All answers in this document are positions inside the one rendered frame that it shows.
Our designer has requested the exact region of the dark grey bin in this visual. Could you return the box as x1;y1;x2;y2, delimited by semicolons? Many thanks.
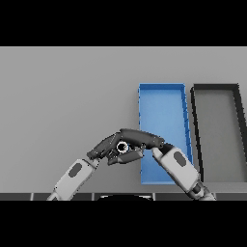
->
189;83;247;184

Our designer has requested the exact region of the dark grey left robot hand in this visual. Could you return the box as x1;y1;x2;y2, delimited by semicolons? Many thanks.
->
86;132;124;162

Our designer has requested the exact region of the blue bin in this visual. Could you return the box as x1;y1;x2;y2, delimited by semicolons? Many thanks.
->
138;83;194;185

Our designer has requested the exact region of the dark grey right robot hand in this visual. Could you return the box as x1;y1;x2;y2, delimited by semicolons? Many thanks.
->
106;127;175;167

